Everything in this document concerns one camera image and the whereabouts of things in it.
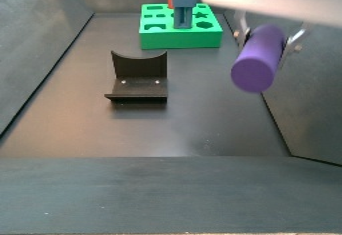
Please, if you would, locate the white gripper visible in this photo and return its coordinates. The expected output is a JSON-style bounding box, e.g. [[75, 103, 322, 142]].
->
[[202, 0, 342, 68]]

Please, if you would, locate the purple cylinder block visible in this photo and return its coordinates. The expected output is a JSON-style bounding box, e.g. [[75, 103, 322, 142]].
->
[[231, 24, 285, 93]]

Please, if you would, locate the green shape sorter board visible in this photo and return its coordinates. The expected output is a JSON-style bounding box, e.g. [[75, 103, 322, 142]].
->
[[139, 3, 223, 50]]

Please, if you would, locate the blue pentagon block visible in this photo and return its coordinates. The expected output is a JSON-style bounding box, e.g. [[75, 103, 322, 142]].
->
[[173, 0, 198, 29]]

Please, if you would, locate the black curved cradle stand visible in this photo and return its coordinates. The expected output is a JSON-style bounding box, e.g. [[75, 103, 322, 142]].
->
[[104, 51, 169, 101]]

